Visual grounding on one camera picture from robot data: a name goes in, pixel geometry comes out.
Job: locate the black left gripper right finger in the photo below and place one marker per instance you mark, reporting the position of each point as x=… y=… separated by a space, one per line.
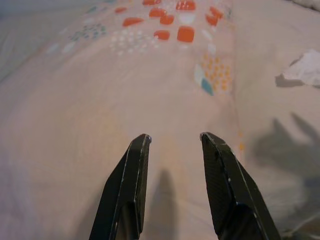
x=225 y=180

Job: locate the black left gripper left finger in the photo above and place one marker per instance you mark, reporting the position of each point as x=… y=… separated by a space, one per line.
x=126 y=180

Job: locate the pink pillow with coloured spots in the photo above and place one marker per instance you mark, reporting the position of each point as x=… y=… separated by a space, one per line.
x=150 y=87

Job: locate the crumpled white paper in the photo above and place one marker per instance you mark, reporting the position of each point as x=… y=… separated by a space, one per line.
x=305 y=67

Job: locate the cream white duvet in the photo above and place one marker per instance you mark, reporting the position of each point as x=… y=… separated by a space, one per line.
x=310 y=3

